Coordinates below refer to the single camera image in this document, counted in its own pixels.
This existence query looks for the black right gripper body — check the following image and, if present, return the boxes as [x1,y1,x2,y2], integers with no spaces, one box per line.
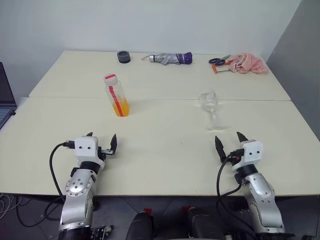
[223,149,244,166]

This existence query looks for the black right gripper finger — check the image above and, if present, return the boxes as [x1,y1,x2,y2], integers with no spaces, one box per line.
[236,131,249,144]
[214,135,227,164]

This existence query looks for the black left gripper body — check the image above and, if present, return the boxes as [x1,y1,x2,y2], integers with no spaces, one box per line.
[96,146,114,162]

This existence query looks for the clear wine glass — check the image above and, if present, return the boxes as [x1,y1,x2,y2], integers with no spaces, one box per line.
[199,87,227,132]

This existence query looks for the red and white small box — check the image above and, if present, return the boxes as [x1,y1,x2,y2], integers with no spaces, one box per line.
[103,73,119,87]

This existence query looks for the orange juice bottle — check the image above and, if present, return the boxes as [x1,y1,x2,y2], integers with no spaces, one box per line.
[104,80,131,118]

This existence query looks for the dark rounded shape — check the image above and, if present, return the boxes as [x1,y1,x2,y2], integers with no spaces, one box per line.
[186,206,226,240]
[124,211,155,240]

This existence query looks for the pink towel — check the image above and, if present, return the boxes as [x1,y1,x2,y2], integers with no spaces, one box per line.
[228,52,271,76]

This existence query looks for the black round lid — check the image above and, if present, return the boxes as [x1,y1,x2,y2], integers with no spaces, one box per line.
[116,50,132,64]

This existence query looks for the dark laptop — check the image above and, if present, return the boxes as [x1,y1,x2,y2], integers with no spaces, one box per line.
[0,61,18,131]

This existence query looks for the folded grey purple umbrella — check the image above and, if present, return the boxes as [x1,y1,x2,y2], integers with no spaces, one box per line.
[140,51,193,66]

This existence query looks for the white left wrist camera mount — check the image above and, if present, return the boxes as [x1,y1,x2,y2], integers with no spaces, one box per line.
[74,136,106,171]

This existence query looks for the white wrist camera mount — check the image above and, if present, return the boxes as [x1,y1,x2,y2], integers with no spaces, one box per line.
[231,139,264,173]
[74,136,106,171]

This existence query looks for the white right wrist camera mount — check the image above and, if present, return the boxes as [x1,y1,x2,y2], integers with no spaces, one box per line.
[231,139,264,173]

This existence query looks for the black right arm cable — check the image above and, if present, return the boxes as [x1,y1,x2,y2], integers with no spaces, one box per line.
[216,149,254,240]

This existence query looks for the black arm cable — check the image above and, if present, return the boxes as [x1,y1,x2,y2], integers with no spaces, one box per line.
[216,149,254,240]
[49,140,76,202]

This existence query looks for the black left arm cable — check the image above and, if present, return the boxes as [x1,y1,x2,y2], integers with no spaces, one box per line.
[49,140,76,202]

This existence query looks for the blue handled scissors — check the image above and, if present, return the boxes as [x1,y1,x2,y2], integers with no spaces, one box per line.
[208,54,232,65]

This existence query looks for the black floor cable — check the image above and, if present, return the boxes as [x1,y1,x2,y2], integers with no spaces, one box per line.
[15,196,64,227]

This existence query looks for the white floor cable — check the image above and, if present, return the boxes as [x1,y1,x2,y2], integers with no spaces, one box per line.
[0,192,20,219]

